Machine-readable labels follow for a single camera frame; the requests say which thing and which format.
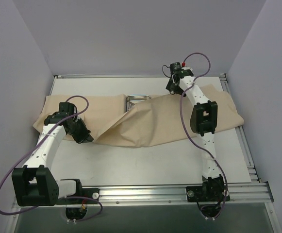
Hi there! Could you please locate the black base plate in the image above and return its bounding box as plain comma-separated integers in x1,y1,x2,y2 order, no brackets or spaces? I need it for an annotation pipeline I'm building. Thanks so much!
185,186,225,202
80,187,100,205

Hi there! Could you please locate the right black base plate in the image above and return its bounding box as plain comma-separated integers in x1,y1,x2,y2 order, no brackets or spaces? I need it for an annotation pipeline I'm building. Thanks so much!
185,186,225,202

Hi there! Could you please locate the front aluminium rail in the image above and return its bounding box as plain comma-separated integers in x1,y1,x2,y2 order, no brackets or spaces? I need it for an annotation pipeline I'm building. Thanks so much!
12,182,274,209

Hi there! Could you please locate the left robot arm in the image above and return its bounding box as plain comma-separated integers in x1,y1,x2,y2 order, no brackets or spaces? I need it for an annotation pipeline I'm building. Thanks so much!
12,101,94,207

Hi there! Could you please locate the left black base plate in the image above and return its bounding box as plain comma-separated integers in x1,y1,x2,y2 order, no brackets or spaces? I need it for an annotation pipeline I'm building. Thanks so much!
80,187,100,205

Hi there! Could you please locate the steel instrument tray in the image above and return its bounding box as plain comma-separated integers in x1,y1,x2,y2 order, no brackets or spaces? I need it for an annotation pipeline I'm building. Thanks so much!
125,95,151,112

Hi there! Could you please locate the beige surgical wrap cloth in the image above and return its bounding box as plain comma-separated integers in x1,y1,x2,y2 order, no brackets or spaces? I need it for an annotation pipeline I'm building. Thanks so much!
33,84,244,147

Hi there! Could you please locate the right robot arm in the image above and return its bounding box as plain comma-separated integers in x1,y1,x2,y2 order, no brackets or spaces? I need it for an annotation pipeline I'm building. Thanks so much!
166,62,225,200

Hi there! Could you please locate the right side aluminium rail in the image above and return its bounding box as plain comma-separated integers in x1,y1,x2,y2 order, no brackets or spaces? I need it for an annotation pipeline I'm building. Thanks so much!
219,73,262,183

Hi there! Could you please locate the back aluminium rail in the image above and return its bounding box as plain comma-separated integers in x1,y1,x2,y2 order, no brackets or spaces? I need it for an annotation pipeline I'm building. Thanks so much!
53,73,226,79

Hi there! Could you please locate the aluminium rail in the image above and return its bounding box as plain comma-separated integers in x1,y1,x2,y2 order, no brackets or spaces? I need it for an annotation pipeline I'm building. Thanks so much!
12,182,274,209
219,73,262,183
53,73,226,79

